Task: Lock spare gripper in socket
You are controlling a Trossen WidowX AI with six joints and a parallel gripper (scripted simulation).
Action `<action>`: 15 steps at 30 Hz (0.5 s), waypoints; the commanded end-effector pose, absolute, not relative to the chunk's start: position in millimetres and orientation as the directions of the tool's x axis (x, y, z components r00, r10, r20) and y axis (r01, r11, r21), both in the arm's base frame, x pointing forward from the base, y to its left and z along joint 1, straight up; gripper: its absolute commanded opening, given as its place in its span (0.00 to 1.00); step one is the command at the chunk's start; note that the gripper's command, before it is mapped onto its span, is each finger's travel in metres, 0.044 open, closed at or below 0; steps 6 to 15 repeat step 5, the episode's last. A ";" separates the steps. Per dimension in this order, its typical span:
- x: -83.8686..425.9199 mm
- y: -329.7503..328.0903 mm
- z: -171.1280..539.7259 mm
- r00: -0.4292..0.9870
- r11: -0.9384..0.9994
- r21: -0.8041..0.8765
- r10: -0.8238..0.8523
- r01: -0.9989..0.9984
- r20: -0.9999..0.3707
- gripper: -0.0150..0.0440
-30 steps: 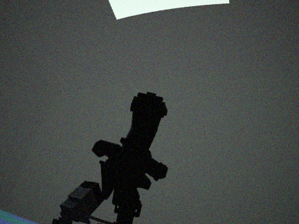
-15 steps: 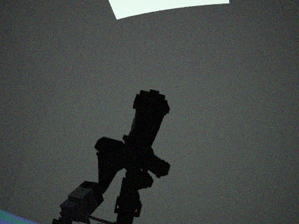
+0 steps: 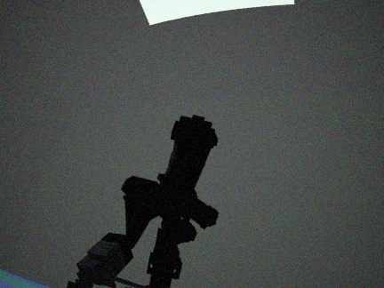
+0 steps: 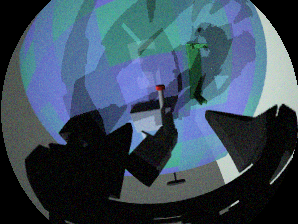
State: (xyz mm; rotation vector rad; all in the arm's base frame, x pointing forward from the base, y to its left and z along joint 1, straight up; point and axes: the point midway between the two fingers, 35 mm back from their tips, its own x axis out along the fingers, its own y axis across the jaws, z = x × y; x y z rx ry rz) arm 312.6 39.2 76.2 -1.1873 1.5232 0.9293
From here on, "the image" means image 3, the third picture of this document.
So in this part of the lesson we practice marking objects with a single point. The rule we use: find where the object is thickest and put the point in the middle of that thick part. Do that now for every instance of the pin with red cap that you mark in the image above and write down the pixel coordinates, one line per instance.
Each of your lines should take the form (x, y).
(123, 281)

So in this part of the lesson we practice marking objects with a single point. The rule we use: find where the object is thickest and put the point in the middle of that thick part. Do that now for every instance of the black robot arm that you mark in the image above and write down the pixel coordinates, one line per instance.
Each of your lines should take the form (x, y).
(193, 139)

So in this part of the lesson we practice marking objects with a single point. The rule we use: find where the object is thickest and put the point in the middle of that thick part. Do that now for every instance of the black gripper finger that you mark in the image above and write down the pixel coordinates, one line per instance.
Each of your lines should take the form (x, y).
(138, 214)
(165, 242)

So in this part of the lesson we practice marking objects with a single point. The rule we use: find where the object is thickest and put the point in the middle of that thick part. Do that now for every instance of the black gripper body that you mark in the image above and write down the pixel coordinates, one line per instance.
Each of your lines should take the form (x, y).
(162, 196)

